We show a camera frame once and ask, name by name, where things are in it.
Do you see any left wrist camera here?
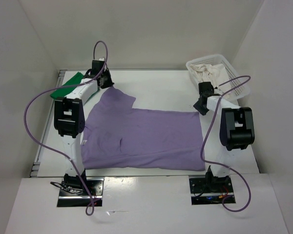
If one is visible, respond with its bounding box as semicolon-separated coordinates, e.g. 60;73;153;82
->
90;58;106;76

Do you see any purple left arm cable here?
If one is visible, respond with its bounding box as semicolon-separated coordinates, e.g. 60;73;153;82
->
23;40;110;216

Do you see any lavender t shirt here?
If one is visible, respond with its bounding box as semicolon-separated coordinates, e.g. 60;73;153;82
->
81;88;205;171

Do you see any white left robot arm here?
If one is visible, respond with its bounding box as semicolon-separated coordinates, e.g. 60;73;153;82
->
51;68;114;195

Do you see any white plastic basket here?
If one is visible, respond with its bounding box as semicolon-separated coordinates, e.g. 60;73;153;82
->
186;54;250;102

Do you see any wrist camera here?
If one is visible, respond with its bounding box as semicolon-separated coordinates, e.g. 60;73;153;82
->
90;58;106;76
198;81;214;97

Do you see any green t shirt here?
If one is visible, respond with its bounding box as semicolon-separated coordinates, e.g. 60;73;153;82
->
50;72;98;102

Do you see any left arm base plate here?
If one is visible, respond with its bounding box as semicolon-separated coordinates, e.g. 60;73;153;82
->
50;177;104;207

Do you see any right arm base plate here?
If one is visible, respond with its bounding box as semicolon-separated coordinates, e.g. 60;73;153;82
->
189;176;235;205

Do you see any aluminium table edge rail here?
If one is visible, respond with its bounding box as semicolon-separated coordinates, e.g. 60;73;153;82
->
29;70;66;178

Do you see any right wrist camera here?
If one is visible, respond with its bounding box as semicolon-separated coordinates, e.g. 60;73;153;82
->
198;81;214;97

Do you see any cream t shirt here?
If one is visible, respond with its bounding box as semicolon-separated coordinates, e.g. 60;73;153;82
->
189;64;231;94

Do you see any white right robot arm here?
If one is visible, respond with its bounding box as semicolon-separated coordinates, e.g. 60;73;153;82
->
194;95;255;171

